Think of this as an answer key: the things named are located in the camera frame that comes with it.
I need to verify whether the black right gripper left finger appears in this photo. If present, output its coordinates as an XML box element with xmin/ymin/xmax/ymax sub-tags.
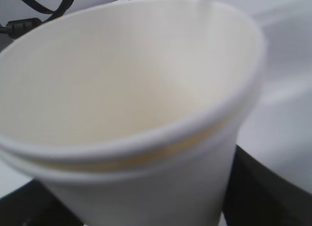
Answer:
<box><xmin>0</xmin><ymin>181</ymin><xmax>84</xmax><ymax>226</ymax></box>

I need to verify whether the white paper cup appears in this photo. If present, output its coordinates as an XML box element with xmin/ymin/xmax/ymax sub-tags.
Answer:
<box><xmin>0</xmin><ymin>0</ymin><xmax>267</xmax><ymax>226</ymax></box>

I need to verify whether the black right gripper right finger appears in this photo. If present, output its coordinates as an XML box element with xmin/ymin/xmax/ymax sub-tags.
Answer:
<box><xmin>223</xmin><ymin>146</ymin><xmax>312</xmax><ymax>226</ymax></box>

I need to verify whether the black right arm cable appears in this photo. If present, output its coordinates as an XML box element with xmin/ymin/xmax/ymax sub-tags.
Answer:
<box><xmin>0</xmin><ymin>0</ymin><xmax>78</xmax><ymax>39</ymax></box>

